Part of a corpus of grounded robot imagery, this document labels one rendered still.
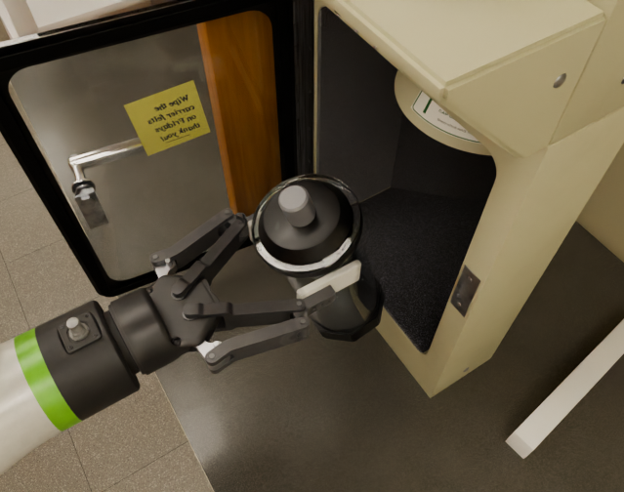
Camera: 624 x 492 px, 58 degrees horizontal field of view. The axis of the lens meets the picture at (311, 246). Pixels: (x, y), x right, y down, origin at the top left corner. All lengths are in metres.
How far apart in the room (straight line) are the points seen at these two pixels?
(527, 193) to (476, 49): 0.17
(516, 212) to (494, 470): 0.42
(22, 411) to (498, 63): 0.42
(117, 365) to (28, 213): 1.93
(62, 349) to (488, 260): 0.37
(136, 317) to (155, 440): 1.31
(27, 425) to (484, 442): 0.54
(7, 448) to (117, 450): 1.31
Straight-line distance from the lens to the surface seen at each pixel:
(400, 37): 0.31
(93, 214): 0.69
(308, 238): 0.51
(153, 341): 0.52
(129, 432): 1.84
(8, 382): 0.52
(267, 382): 0.80
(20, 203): 2.46
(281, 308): 0.53
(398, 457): 0.78
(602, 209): 1.04
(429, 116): 0.54
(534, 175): 0.44
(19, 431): 0.53
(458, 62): 0.30
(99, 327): 0.51
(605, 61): 0.40
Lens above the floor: 1.68
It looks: 55 degrees down
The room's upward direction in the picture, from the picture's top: straight up
